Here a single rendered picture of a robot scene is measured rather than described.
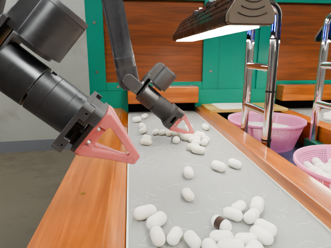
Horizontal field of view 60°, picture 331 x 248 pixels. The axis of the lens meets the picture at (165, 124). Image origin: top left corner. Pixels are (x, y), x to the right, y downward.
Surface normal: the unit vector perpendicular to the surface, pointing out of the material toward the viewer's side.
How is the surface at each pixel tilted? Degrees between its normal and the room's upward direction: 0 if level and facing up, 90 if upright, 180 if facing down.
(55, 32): 99
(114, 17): 90
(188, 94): 90
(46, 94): 81
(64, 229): 0
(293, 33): 90
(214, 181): 0
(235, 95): 90
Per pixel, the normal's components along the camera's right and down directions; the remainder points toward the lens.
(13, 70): 0.26, 0.07
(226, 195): 0.00, -0.97
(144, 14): 0.12, 0.23
